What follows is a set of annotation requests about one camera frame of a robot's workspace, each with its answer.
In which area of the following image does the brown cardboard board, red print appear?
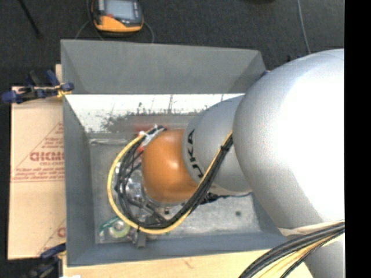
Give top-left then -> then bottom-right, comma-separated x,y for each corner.
6,63 -> 68,261

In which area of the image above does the grey metal bin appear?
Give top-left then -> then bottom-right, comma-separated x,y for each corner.
60,39 -> 288,268

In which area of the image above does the green and clear ring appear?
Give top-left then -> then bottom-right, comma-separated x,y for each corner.
97,216 -> 132,240

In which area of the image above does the black cylinder on white bracket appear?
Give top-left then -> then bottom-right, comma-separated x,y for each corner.
134,232 -> 147,248

